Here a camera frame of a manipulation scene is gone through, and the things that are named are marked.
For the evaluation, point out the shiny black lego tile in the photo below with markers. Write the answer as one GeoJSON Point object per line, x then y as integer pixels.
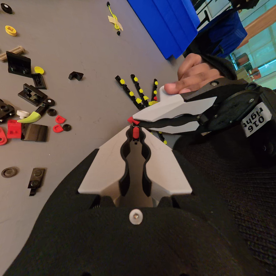
{"type": "Point", "coordinates": [34, 132]}

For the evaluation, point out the lime claw on black bar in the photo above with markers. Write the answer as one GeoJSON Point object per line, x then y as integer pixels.
{"type": "Point", "coordinates": [32, 118]}

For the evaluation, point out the small black round lego plate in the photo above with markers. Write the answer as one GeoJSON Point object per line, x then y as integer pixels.
{"type": "Point", "coordinates": [52, 112]}
{"type": "Point", "coordinates": [66, 127]}

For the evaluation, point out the black round white-centred lego piece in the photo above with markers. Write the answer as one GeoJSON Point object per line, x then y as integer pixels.
{"type": "Point", "coordinates": [6, 8]}

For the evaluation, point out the red lego brick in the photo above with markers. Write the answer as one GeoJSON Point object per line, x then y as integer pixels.
{"type": "Point", "coordinates": [14, 129]}

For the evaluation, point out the black lego bar red tip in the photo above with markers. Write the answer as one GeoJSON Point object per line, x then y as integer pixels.
{"type": "Point", "coordinates": [132, 120]}

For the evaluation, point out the red holed lego plate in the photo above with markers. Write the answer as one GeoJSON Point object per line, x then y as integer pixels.
{"type": "Point", "coordinates": [2, 136]}

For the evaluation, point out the black yellow lego spider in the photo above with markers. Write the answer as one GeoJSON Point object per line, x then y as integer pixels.
{"type": "Point", "coordinates": [131, 93]}

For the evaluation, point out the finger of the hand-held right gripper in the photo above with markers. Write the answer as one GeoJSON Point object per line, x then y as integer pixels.
{"type": "Point", "coordinates": [183, 128]}
{"type": "Point", "coordinates": [172, 107]}

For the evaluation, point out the tan lego pin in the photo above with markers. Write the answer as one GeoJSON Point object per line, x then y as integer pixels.
{"type": "Point", "coordinates": [15, 51]}

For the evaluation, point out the dark grey lego disc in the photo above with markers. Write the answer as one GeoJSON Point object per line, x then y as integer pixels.
{"type": "Point", "coordinates": [9, 172]}

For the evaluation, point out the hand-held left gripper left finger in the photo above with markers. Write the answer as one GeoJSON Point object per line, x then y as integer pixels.
{"type": "Point", "coordinates": [101, 170]}

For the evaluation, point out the black two-stud lego plate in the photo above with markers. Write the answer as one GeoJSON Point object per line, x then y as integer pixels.
{"type": "Point", "coordinates": [36, 179]}

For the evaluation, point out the person's black sweater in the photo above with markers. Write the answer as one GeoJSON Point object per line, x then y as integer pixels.
{"type": "Point", "coordinates": [250, 204]}

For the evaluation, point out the yellow round lego tile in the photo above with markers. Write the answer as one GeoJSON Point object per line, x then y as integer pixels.
{"type": "Point", "coordinates": [39, 70]}

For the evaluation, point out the black lego bar red sleeve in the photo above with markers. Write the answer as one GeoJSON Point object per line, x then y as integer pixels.
{"type": "Point", "coordinates": [135, 133]}

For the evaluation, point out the person's right hand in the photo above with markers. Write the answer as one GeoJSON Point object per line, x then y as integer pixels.
{"type": "Point", "coordinates": [194, 75]}

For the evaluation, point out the black holed lego brick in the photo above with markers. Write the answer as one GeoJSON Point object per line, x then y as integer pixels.
{"type": "Point", "coordinates": [6, 110]}

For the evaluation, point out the blue plastic bin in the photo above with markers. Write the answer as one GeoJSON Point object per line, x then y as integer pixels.
{"type": "Point", "coordinates": [163, 25]}

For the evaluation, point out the white round lego piece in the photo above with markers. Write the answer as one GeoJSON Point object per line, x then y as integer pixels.
{"type": "Point", "coordinates": [22, 113]}

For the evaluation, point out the small red curved lego tile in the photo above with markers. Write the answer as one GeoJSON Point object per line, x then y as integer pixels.
{"type": "Point", "coordinates": [57, 128]}
{"type": "Point", "coordinates": [60, 119]}

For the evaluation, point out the black lego bracket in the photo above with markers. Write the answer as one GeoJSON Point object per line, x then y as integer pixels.
{"type": "Point", "coordinates": [76, 76]}

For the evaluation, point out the yellow round lego piece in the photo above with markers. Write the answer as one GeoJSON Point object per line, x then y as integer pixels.
{"type": "Point", "coordinates": [10, 30]}

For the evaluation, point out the large black lego plate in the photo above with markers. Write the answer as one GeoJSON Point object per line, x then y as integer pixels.
{"type": "Point", "coordinates": [18, 64]}

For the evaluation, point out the black lego hinge plate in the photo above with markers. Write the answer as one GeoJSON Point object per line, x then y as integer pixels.
{"type": "Point", "coordinates": [32, 94]}

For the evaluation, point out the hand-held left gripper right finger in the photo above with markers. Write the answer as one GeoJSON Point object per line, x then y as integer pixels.
{"type": "Point", "coordinates": [168, 172]}

